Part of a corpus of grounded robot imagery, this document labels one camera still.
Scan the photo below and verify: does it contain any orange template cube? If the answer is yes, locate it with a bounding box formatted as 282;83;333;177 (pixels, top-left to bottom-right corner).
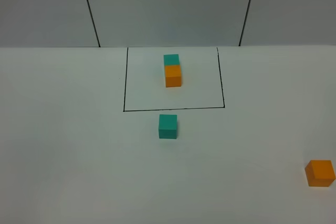
164;65;182;88

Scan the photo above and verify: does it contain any green template cube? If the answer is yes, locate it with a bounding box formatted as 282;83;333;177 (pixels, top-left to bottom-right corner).
163;54;180;66

